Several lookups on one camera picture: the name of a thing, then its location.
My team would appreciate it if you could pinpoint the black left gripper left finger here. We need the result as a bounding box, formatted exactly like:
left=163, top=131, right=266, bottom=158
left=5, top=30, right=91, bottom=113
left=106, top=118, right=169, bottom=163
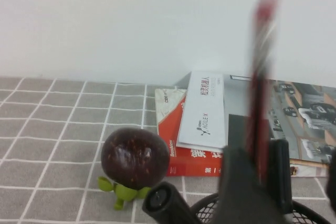
left=214, top=145, right=287, bottom=224

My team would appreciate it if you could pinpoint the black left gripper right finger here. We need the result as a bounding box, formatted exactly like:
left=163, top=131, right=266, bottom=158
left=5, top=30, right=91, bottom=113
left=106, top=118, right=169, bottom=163
left=325, top=147, right=336, bottom=199

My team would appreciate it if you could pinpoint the dark red pencil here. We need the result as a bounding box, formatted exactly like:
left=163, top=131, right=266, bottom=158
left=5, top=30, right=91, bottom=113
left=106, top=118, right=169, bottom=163
left=243, top=0, right=283, bottom=185

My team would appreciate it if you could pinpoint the black mesh pen holder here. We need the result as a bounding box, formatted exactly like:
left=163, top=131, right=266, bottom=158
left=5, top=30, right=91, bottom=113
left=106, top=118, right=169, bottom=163
left=188, top=191, right=333, bottom=224

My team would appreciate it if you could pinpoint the red and white book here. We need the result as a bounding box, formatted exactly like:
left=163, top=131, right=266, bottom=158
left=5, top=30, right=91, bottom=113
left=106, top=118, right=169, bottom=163
left=154, top=87, right=330, bottom=178

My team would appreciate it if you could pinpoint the AgileX brochure with photo cover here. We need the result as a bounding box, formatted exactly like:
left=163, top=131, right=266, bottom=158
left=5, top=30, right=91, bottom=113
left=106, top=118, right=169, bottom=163
left=176, top=70, right=336, bottom=169

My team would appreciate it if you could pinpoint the dark purple mangosteen toy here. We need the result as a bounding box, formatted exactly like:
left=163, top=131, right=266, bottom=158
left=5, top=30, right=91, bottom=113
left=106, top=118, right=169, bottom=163
left=97, top=126, right=171, bottom=211

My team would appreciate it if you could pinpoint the grey checked tablecloth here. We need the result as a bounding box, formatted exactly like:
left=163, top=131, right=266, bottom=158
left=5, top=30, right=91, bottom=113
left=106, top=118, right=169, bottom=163
left=0, top=76, right=336, bottom=224

